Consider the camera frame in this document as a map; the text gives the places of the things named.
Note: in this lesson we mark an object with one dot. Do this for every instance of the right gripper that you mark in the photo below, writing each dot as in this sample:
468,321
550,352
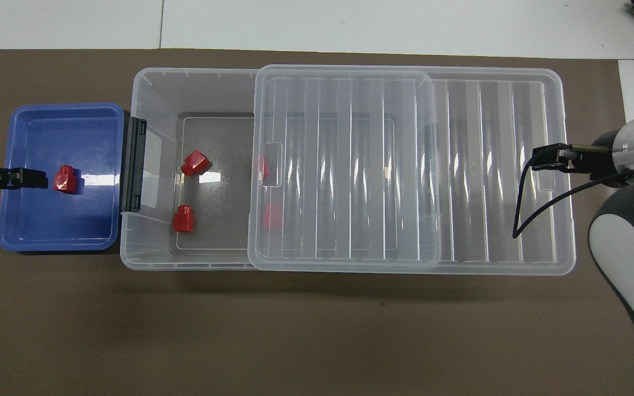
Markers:
597,159

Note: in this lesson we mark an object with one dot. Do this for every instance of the clear ribbed plastic lid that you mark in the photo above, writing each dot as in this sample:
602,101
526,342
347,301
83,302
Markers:
460,165

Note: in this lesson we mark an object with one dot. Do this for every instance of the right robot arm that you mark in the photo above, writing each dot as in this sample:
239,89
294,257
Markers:
630,258

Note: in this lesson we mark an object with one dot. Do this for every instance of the red block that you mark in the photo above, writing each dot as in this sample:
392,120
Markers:
66,179
264,166
272,216
195,163
183,219

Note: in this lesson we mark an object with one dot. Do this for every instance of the black box latch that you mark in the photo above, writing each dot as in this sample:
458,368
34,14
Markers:
132,165

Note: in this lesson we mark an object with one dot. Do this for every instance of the clear plastic storage box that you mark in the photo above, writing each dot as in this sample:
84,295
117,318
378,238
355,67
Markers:
152,242

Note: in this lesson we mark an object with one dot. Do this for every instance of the blue plastic tray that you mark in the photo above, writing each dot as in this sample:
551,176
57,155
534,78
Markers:
47,220

